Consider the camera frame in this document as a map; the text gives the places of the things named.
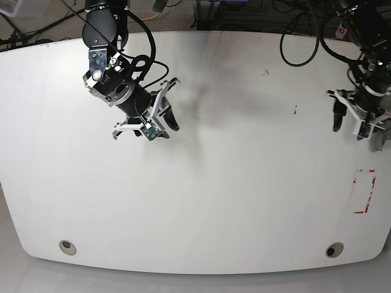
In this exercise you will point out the table cable grommet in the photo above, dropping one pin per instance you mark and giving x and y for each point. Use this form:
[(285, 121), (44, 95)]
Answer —
[(334, 250), (67, 247)]

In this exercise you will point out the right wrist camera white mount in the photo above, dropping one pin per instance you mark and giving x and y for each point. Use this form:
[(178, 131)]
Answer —
[(141, 109)]

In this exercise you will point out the right table cable grommet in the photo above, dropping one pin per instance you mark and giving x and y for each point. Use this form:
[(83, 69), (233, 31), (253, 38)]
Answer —
[(334, 250)]

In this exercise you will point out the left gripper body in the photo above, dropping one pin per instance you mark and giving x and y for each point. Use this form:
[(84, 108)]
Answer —
[(372, 82)]

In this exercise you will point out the left table cable grommet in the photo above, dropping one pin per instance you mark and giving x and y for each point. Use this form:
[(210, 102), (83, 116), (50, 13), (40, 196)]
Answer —
[(67, 247)]

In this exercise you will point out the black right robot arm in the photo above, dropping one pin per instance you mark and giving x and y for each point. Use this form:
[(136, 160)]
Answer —
[(106, 24)]

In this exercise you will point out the red tape rectangle marking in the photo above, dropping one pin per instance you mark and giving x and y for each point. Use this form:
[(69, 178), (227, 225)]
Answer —
[(362, 191)]

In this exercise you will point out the white power strip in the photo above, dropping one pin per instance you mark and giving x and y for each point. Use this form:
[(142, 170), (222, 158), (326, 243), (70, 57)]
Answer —
[(343, 31)]

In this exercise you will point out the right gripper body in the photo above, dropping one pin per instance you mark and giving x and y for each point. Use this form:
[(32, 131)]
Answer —
[(115, 80)]

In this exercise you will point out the grey T-shirt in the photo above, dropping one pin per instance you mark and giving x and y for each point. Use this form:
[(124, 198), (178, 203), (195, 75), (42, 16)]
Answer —
[(380, 135)]

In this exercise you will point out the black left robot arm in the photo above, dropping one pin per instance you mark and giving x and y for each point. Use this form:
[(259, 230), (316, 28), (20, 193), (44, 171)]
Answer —
[(370, 31)]

